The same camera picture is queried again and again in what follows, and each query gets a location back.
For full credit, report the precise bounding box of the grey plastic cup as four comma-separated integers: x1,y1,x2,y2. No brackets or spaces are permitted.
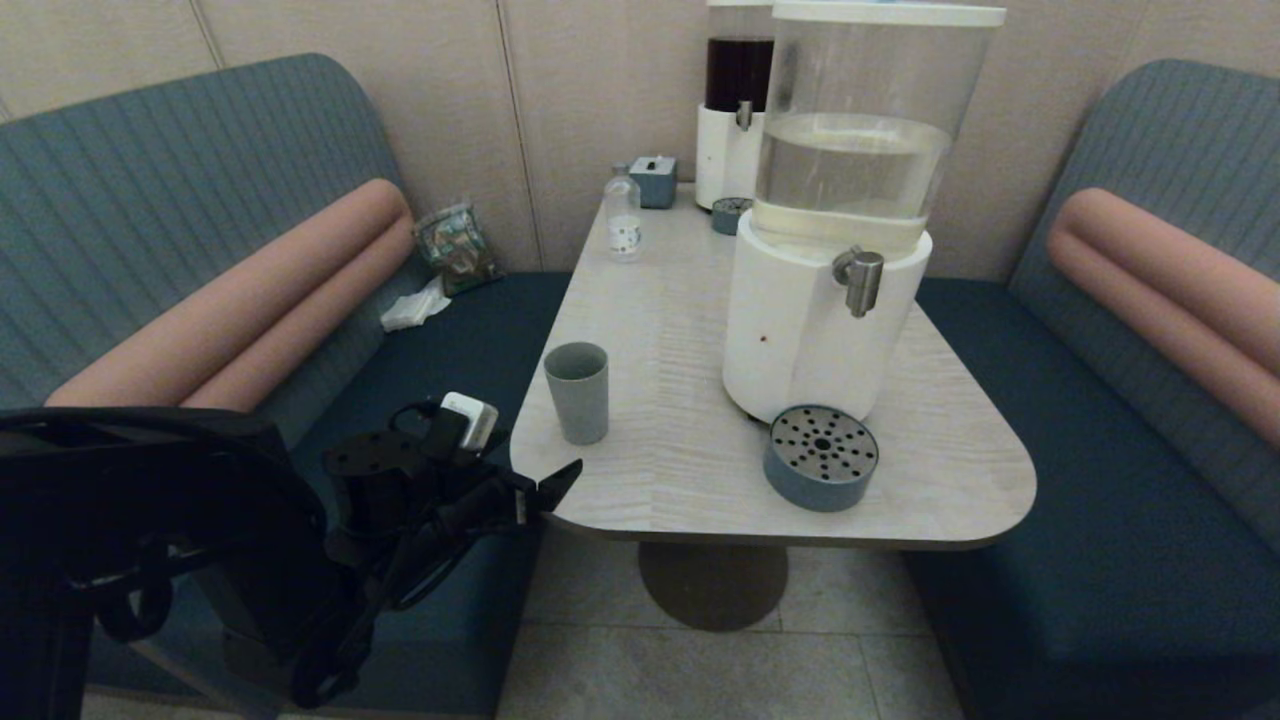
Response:
544,342,610,446

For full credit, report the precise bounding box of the steel water dispenser tap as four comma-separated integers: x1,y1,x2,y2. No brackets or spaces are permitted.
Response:
832,247,885,319

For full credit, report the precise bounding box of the crumpled white tissue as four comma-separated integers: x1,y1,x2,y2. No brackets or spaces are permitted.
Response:
380,276,453,333

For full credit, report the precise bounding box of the patterned snack bag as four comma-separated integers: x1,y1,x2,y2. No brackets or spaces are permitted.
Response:
413,203,504,297

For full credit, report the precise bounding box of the large blue round drip tray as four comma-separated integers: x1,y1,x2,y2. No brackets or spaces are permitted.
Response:
763,405,880,513

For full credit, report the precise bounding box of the clear plastic bottle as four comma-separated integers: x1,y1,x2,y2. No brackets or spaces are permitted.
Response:
604,163,643,263

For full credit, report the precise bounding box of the pink tubular bolster cushion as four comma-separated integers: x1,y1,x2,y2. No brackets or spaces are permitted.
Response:
45,179,416,411
1044,188,1280,448

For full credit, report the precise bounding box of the clear water dispenser white base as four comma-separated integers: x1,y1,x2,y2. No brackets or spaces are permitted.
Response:
722,3,1007,426

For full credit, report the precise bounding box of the blue-grey tissue box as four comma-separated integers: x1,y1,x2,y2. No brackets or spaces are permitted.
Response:
630,156,679,210

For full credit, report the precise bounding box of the dark beverage dispenser white base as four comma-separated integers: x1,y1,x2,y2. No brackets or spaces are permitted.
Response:
695,0,776,213

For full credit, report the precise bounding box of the teal upholstered booth sofa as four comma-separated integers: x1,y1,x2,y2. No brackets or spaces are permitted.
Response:
0,53,576,720
905,60,1280,720

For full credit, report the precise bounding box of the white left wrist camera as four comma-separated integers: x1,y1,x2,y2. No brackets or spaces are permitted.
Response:
440,391,499,452

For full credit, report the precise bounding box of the round grey table pedestal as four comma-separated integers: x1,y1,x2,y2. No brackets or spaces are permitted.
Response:
638,541,790,633

